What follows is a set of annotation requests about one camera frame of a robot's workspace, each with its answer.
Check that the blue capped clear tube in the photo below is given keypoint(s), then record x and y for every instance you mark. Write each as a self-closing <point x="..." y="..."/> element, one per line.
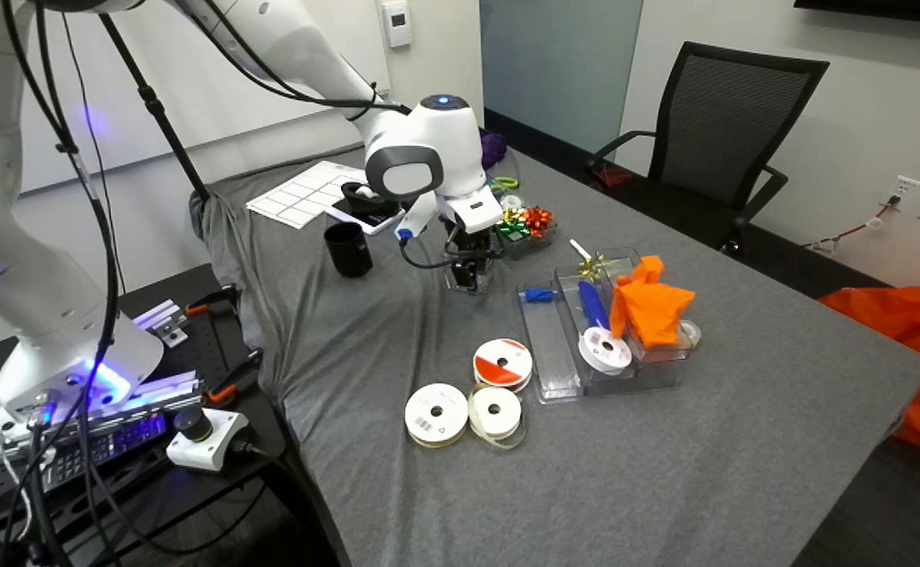
<point x="536" y="294"/>

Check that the black cup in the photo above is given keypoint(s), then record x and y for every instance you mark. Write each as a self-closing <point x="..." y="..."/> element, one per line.
<point x="346" y="252"/>

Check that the black tape dispenser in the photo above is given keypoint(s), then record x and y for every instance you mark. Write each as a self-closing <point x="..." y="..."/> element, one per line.
<point x="366" y="200"/>

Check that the clear plastic organizer box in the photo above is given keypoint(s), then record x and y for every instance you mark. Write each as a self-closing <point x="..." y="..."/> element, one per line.
<point x="670" y="363"/>

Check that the clear container of gift bows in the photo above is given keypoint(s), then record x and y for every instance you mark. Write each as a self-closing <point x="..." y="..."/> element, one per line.
<point x="527" y="220"/>

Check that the white wall thermostat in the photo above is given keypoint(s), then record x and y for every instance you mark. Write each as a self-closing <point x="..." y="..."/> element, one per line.
<point x="398" y="23"/>

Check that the grey tablecloth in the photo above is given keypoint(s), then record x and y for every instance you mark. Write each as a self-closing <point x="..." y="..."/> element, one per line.
<point x="606" y="461"/>

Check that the white label sheet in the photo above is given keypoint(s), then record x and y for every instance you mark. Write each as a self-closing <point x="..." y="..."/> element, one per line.
<point x="291" y="193"/>

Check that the orange bean bag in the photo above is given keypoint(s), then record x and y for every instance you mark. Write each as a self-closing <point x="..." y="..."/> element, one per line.
<point x="917" y="358"/>

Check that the clear flat plastic lid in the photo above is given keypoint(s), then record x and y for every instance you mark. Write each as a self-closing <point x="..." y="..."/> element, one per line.
<point x="553" y="358"/>

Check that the blue marker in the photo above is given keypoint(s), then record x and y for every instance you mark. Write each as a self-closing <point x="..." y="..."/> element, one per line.
<point x="589" y="302"/>

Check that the purple gift bow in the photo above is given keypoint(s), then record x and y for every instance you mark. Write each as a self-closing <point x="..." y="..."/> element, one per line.
<point x="492" y="150"/>

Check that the white box with black knob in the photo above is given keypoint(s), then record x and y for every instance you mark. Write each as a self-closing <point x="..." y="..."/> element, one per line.
<point x="202" y="441"/>

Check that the red and white ribbon spool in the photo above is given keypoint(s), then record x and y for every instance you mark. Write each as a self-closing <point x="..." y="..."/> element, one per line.
<point x="503" y="366"/>

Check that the black office chair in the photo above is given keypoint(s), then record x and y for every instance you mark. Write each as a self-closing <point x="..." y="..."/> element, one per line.
<point x="731" y="128"/>

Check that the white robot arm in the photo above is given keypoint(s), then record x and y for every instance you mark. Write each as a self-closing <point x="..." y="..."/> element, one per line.
<point x="19" y="261"/>

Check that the white card tray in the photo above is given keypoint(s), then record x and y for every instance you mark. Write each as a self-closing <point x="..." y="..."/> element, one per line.
<point x="345" y="219"/>

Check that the black tripod stand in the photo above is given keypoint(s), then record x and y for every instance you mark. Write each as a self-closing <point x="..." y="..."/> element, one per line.
<point x="154" y="110"/>

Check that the large white barcode ribbon spool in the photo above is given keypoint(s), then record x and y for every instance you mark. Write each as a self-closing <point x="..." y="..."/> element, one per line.
<point x="437" y="418"/>

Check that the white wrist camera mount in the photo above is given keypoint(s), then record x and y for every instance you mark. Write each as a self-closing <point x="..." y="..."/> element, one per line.
<point x="476" y="212"/>

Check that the orange crumpled cloth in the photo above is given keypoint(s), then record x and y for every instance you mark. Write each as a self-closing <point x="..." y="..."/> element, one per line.
<point x="650" y="302"/>

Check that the small white thread spool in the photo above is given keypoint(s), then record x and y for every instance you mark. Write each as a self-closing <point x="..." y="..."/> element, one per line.
<point x="606" y="351"/>

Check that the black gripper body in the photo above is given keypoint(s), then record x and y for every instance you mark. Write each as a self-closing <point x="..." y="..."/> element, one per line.
<point x="473" y="241"/>

